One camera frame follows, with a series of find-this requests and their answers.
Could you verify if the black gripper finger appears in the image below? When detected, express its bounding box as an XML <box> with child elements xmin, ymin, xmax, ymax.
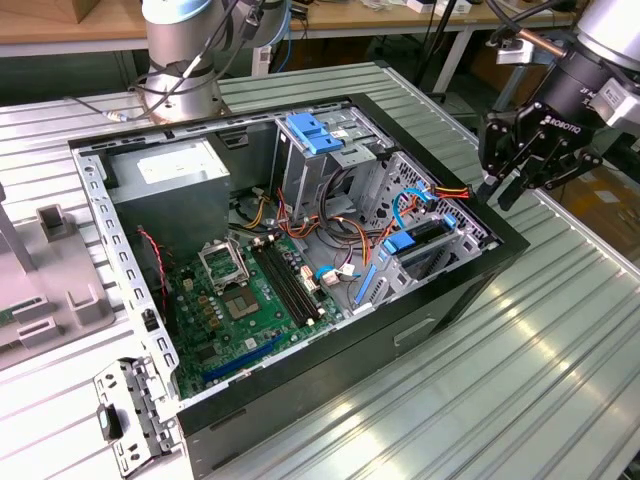
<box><xmin>476</xmin><ymin>110</ymin><xmax>544</xmax><ymax>203</ymax></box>
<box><xmin>498</xmin><ymin>141</ymin><xmax>604</xmax><ymax>211</ymax></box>

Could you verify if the red yellow power wire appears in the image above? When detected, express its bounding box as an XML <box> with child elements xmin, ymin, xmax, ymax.
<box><xmin>432</xmin><ymin>183</ymin><xmax>473</xmax><ymax>200</ymax></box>

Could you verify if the blue data wire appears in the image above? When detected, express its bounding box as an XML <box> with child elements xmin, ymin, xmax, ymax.
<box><xmin>392</xmin><ymin>181</ymin><xmax>440</xmax><ymax>236</ymax></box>

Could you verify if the hard disk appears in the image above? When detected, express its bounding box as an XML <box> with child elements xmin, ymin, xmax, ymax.
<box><xmin>352</xmin><ymin>213</ymin><xmax>457</xmax><ymax>307</ymax></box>

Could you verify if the grey metal disk bay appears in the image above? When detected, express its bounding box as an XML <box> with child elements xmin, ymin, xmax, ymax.
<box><xmin>349</xmin><ymin>214</ymin><xmax>501</xmax><ymax>315</ymax></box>

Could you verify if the brown cardboard box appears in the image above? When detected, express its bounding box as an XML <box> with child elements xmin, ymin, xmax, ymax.
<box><xmin>537</xmin><ymin>160</ymin><xmax>640</xmax><ymax>257</ymax></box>

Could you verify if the black tripod stand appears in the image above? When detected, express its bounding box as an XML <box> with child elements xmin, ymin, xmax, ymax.
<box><xmin>414</xmin><ymin>0</ymin><xmax>464</xmax><ymax>94</ymax></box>

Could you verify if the small white box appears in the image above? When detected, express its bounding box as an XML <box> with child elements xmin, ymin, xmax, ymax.
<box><xmin>407</xmin><ymin>0</ymin><xmax>474</xmax><ymax>16</ymax></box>

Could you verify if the wooden desk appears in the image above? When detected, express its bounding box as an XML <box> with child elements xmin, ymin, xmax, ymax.
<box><xmin>0</xmin><ymin>0</ymin><xmax>576</xmax><ymax>56</ymax></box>

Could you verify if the blue plastic drive latch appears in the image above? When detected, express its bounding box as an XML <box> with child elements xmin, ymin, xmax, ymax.
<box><xmin>287</xmin><ymin>113</ymin><xmax>345</xmax><ymax>156</ymax></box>

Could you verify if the grey metal drive cage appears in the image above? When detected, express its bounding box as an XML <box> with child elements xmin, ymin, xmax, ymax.
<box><xmin>273</xmin><ymin>105</ymin><xmax>396</xmax><ymax>226</ymax></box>

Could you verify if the black RAM slot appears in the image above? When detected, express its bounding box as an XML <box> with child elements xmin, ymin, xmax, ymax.
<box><xmin>251</xmin><ymin>242</ymin><xmax>312</xmax><ymax>329</ymax></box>
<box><xmin>257</xmin><ymin>240</ymin><xmax>316</xmax><ymax>325</ymax></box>
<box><xmin>263</xmin><ymin>238</ymin><xmax>320</xmax><ymax>321</ymax></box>
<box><xmin>268</xmin><ymin>236</ymin><xmax>325</xmax><ymax>318</ymax></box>

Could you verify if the green motherboard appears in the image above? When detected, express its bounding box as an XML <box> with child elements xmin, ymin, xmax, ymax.
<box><xmin>164</xmin><ymin>232</ymin><xmax>346</xmax><ymax>401</ymax></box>

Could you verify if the metal socket cover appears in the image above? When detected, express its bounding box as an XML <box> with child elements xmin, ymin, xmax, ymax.
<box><xmin>197</xmin><ymin>237</ymin><xmax>251</xmax><ymax>294</ymax></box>

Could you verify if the black PC case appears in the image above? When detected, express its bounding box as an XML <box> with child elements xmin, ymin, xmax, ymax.
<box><xmin>67</xmin><ymin>60</ymin><xmax>531</xmax><ymax>479</ymax></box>

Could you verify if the CPU socket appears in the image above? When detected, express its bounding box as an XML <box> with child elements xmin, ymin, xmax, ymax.
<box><xmin>219</xmin><ymin>284</ymin><xmax>264</xmax><ymax>326</ymax></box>

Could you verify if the grey power supply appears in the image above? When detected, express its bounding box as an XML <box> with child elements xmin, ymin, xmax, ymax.
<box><xmin>107</xmin><ymin>139</ymin><xmax>232</xmax><ymax>261</ymax></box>

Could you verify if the blue expansion slot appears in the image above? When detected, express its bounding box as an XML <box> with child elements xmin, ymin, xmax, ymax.
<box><xmin>202</xmin><ymin>332</ymin><xmax>284</xmax><ymax>386</ymax></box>

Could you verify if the small brown box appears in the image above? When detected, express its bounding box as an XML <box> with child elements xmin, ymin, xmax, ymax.
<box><xmin>74</xmin><ymin>0</ymin><xmax>146</xmax><ymax>24</ymax></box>

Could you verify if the grey parts rack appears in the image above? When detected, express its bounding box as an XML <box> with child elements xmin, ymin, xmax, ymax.
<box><xmin>0</xmin><ymin>182</ymin><xmax>117</xmax><ymax>372</ymax></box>

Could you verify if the black plastic latch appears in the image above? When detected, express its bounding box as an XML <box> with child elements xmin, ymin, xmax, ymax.
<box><xmin>96</xmin><ymin>403</ymin><xmax>125</xmax><ymax>442</ymax></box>

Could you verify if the green RAM stick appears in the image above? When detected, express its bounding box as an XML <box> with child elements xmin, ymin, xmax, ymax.
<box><xmin>0</xmin><ymin>298</ymin><xmax>44</xmax><ymax>326</ymax></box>

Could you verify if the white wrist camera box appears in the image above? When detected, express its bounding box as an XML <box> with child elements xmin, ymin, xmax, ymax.
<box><xmin>592</xmin><ymin>77</ymin><xmax>640</xmax><ymax>132</ymax></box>

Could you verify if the small white wrist camera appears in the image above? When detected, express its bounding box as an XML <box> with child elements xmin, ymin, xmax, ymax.
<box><xmin>497</xmin><ymin>38</ymin><xmax>536</xmax><ymax>66</ymax></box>

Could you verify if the blue connector with thin wires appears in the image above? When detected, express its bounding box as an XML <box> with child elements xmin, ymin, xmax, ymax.
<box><xmin>317</xmin><ymin>264</ymin><xmax>359</xmax><ymax>287</ymax></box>

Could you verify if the orange red wire bundle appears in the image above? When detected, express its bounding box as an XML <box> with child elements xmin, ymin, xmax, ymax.
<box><xmin>274</xmin><ymin>187</ymin><xmax>396</xmax><ymax>266</ymax></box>

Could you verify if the yellow black supply wire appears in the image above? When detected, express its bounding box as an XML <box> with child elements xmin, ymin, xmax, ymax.
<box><xmin>234</xmin><ymin>185</ymin><xmax>269</xmax><ymax>231</ymax></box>

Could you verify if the brown square base plate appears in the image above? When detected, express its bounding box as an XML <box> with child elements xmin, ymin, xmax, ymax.
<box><xmin>133</xmin><ymin>82</ymin><xmax>232</xmax><ymax>126</ymax></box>

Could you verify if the red black fan wire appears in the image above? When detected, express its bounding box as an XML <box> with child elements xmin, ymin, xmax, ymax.
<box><xmin>137</xmin><ymin>225</ymin><xmax>171</xmax><ymax>304</ymax></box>

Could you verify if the hinged metal card bracket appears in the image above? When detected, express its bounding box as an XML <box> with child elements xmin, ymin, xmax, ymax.
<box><xmin>92</xmin><ymin>355</ymin><xmax>185</xmax><ymax>479</ymax></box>

